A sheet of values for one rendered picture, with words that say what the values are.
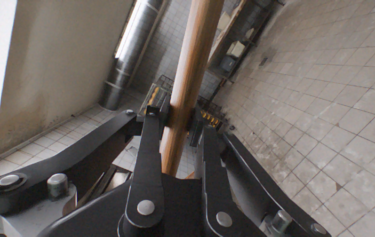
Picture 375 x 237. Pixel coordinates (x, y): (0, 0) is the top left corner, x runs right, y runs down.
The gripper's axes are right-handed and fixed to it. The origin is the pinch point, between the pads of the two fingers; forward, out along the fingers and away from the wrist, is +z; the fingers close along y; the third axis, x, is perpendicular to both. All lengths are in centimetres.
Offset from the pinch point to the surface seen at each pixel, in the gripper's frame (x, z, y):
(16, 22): 2, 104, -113
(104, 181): -139, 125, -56
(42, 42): -9, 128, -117
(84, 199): -133, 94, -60
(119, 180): -142, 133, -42
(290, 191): -87, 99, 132
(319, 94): 10, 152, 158
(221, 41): 72, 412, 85
